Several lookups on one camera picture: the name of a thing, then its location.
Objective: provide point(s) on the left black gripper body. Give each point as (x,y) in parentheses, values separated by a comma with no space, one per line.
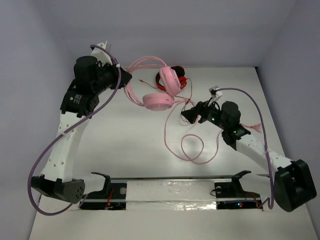
(119,75)

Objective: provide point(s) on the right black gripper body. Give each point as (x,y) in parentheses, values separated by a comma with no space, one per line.
(209,113)

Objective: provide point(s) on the pink headphones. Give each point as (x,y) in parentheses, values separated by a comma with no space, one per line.
(157,101)

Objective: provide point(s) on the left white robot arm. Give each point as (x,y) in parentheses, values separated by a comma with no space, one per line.
(80,103)

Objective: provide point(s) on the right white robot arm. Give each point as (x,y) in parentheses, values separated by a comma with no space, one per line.
(289,183)

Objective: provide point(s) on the red black headphones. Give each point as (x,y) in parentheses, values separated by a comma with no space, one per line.
(180,72)

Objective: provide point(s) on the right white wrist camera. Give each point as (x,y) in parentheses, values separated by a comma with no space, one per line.
(215,93)

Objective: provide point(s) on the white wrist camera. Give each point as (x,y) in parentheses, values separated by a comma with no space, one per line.
(101,55)
(215,93)

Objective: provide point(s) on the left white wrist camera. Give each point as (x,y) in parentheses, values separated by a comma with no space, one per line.
(101,55)

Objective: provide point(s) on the aluminium rail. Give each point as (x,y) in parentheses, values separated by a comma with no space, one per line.
(172,178)

